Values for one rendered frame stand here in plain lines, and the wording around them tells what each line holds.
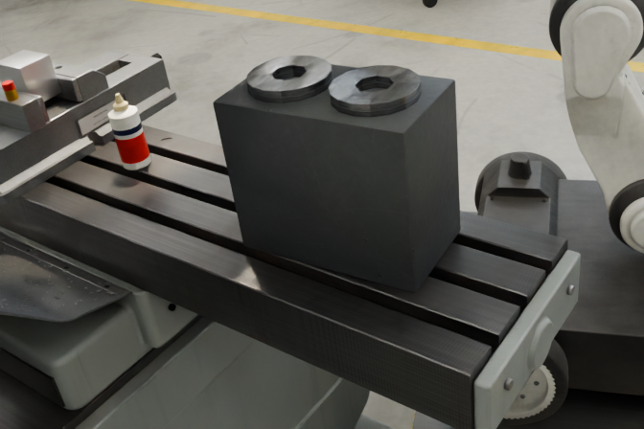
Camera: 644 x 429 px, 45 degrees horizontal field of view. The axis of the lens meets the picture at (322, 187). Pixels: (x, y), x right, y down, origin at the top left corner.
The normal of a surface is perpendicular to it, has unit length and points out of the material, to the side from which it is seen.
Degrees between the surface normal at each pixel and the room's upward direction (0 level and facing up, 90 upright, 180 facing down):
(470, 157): 0
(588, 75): 90
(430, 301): 0
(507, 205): 0
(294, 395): 90
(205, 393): 90
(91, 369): 90
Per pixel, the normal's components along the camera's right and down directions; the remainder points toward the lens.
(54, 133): 0.82, 0.22
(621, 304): -0.12, -0.84
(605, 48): -0.26, 0.54
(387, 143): -0.51, 0.51
